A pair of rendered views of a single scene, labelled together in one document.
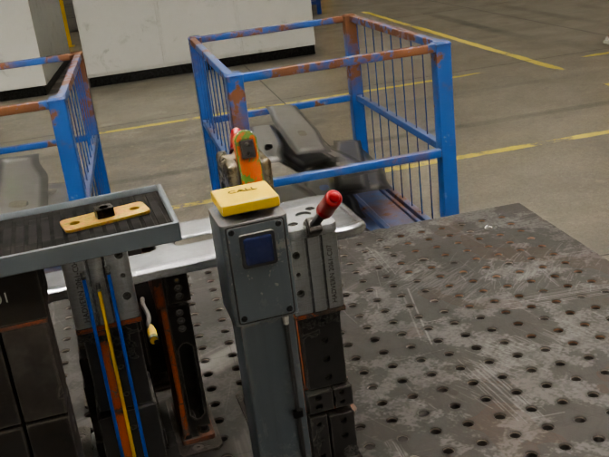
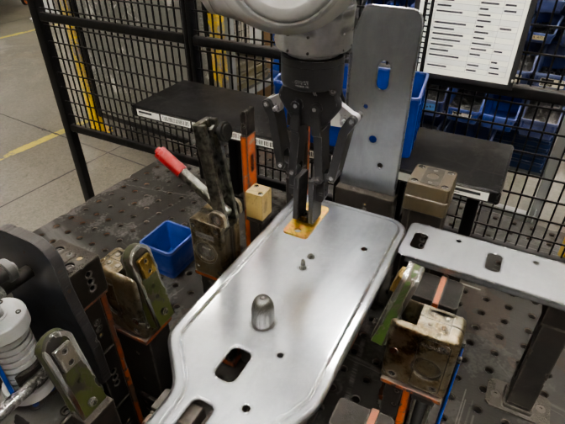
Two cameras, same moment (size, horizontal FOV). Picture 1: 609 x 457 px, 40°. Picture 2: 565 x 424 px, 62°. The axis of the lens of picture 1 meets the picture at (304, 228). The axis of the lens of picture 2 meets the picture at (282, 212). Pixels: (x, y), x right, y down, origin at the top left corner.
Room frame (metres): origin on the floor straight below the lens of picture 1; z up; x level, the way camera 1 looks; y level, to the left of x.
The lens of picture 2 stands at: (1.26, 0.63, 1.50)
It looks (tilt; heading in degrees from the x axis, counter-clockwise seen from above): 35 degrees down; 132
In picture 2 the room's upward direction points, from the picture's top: straight up
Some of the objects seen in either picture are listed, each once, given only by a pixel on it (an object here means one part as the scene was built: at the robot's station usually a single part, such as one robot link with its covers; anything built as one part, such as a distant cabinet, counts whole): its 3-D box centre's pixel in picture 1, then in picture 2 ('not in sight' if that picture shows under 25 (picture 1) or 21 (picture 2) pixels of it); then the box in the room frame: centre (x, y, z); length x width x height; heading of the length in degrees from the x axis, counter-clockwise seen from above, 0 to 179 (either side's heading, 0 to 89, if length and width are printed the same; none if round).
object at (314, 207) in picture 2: not in sight; (314, 198); (0.92, 1.07, 1.13); 0.03 x 0.01 x 0.07; 104
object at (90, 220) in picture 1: (104, 212); not in sight; (0.79, 0.19, 1.17); 0.08 x 0.04 x 0.01; 114
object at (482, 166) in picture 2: not in sight; (306, 129); (0.61, 1.44, 1.02); 0.90 x 0.22 x 0.03; 14
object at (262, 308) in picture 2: not in sight; (262, 313); (0.94, 0.94, 1.02); 0.03 x 0.03 x 0.07
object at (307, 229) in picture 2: not in sight; (307, 217); (0.91, 1.07, 1.10); 0.08 x 0.04 x 0.01; 104
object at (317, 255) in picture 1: (316, 342); not in sight; (1.01, 0.00, 0.88); 0.11 x 0.10 x 0.36; 14
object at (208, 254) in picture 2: not in sight; (221, 289); (0.75, 1.03, 0.88); 0.07 x 0.06 x 0.35; 14
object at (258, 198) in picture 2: not in sight; (261, 268); (0.77, 1.11, 0.88); 0.04 x 0.04 x 0.36; 14
